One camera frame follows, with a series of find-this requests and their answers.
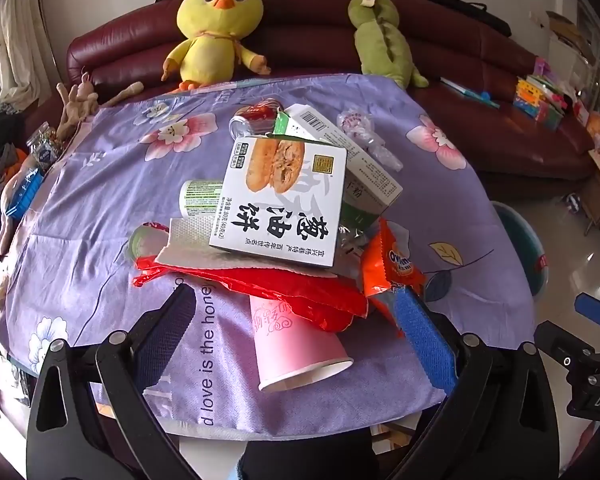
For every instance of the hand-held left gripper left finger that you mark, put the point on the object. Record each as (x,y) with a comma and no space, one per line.
(165,335)

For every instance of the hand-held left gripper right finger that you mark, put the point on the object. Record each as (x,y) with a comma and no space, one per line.
(425,340)

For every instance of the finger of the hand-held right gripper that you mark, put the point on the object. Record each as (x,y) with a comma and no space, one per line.
(597,310)
(560,342)

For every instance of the orange snack packet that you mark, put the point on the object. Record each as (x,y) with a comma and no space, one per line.
(385,260)

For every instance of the white paper towel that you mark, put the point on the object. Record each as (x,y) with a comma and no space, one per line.
(190,245)

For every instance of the small clear plastic cup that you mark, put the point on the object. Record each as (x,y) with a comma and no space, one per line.
(145,242)

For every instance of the teal round bin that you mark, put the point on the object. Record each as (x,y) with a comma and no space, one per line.
(522,250)

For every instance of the pink paper cup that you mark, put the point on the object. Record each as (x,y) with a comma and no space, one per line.
(290,345)

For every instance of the red plastic wrapper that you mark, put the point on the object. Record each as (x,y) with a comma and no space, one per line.
(290,295)

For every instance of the green white bottle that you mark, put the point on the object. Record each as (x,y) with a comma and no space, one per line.
(200,197)

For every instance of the white pancake picture box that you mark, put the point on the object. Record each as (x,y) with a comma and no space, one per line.
(280,200)

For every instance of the green and white carton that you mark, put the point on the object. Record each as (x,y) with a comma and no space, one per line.
(365,170)

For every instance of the clear plastic wrapper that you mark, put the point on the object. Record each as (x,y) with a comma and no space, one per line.
(357,127)

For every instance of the red soda can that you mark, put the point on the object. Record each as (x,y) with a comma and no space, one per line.
(252,117)

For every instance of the person's right forearm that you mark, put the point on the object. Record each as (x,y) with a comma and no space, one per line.
(582,435)

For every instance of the red white blue ball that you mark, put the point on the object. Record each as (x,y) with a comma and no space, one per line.
(572,202)

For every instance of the purple floral cloth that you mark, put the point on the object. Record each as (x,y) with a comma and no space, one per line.
(105,185)

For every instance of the blue plastic box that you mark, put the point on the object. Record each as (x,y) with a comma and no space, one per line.
(25,192)

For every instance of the colourful toy stack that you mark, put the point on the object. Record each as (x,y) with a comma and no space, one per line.
(535,100)

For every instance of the clear jar of sweets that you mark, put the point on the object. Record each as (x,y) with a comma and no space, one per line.
(45,147)

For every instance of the beige rabbit plush toy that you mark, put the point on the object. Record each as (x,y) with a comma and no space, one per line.
(77,105)

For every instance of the thin blue book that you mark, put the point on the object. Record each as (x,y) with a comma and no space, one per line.
(467,91)

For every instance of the cardboard box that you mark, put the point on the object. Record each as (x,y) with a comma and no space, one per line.
(567,35)

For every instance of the green dinosaur plush toy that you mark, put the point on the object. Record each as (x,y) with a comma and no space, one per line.
(380,40)

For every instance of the yellow chick plush toy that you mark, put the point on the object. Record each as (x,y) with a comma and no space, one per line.
(215,25)

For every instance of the dark red leather sofa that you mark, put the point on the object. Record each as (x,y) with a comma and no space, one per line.
(305,45)

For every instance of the cream curtain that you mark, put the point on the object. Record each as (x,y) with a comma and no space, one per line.
(20,50)

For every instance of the black bag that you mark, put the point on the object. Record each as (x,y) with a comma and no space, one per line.
(460,7)

